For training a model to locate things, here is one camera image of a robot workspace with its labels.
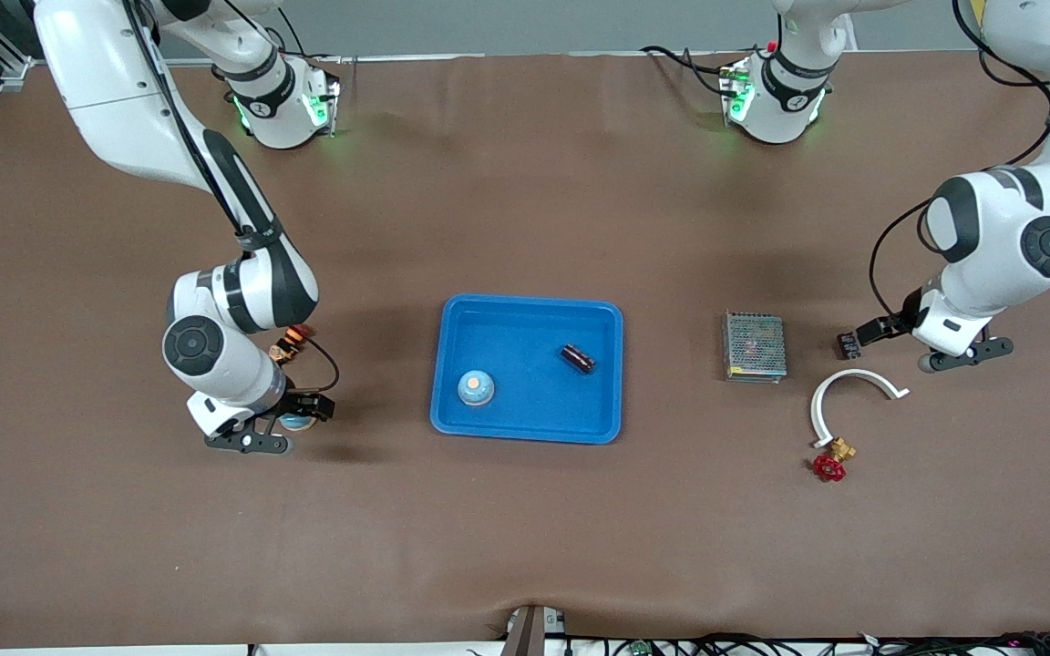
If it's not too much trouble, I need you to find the brown leather table mat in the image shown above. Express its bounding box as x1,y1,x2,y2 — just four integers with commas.
0,53,1050,650

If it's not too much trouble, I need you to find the metal mesh power supply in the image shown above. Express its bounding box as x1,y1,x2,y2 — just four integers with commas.
723,311,788,384

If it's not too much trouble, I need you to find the black arm base cable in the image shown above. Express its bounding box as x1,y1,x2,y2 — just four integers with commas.
274,0,344,65
642,46,728,97

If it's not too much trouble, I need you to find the tangled black cable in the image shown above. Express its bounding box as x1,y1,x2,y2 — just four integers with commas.
569,631,854,656
853,630,1050,656

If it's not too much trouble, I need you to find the brass valve red handwheel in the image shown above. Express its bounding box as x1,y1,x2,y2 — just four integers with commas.
811,436,858,484

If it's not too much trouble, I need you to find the grey metal table bracket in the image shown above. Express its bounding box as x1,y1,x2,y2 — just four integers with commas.
505,605,568,656

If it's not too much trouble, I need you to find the red button orange striped body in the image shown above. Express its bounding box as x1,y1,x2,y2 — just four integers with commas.
272,323,316,365

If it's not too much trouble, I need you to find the white curved plastic clip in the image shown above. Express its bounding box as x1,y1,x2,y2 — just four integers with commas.
809,368,911,449

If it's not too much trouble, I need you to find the blue plastic tray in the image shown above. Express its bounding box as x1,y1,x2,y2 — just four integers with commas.
429,293,624,446

